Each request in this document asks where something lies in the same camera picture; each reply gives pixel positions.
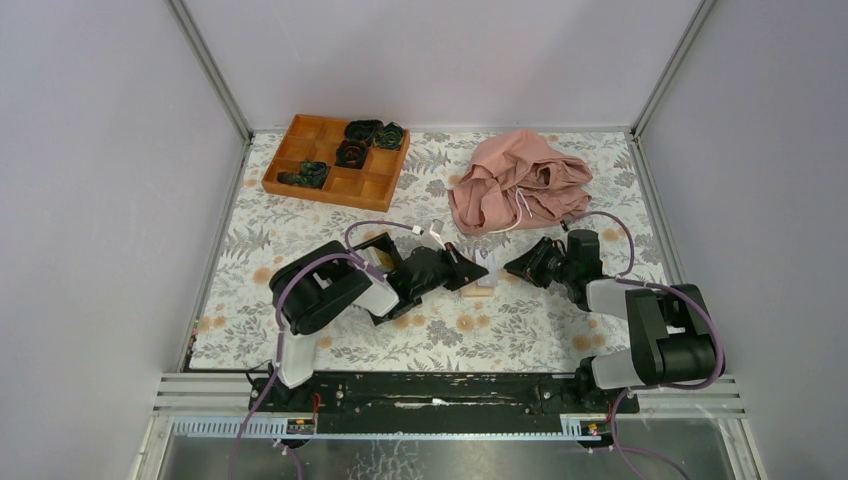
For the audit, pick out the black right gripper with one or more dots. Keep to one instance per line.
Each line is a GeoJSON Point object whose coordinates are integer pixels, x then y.
{"type": "Point", "coordinates": [529, 264]}

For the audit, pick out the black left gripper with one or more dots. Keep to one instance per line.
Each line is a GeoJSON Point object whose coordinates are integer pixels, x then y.
{"type": "Point", "coordinates": [461, 270]}

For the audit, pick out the black card box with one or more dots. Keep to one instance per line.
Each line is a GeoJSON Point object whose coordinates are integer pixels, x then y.
{"type": "Point", "coordinates": [380, 299]}

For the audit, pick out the tan leather card holder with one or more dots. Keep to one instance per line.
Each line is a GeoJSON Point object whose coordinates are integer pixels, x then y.
{"type": "Point", "coordinates": [480, 288]}

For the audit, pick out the blue credit card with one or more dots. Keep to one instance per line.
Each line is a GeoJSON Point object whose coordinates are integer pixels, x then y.
{"type": "Point", "coordinates": [488, 260]}

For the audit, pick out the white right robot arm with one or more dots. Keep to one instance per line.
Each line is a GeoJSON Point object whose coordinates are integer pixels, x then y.
{"type": "Point", "coordinates": [670, 340]}

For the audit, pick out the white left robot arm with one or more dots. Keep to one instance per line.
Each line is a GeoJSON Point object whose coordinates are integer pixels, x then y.
{"type": "Point", "coordinates": [311, 292]}

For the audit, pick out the pink crumpled cloth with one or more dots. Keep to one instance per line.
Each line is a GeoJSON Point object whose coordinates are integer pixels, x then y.
{"type": "Point", "coordinates": [517, 181]}

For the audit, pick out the dark green rolled belt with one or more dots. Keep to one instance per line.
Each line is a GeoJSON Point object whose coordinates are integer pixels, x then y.
{"type": "Point", "coordinates": [389, 137]}

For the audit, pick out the dark rolled belt centre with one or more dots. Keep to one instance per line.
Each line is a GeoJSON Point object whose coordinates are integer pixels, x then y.
{"type": "Point", "coordinates": [351, 154]}

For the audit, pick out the dark rolled belt top left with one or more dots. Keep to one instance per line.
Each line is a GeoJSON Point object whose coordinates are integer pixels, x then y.
{"type": "Point", "coordinates": [363, 130]}

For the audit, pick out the dark belt lower left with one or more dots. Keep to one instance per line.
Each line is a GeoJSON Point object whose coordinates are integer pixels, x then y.
{"type": "Point", "coordinates": [310, 175]}

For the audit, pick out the orange wooden divided tray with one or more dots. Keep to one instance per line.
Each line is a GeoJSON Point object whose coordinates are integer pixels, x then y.
{"type": "Point", "coordinates": [316, 138]}

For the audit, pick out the floral patterned table mat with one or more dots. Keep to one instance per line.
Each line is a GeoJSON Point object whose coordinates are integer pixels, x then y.
{"type": "Point", "coordinates": [517, 328]}

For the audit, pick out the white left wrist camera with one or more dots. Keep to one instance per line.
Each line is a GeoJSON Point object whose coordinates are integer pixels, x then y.
{"type": "Point", "coordinates": [430, 236]}

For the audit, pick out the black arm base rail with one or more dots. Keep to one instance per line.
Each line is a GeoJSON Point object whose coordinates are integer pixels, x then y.
{"type": "Point", "coordinates": [373, 403]}

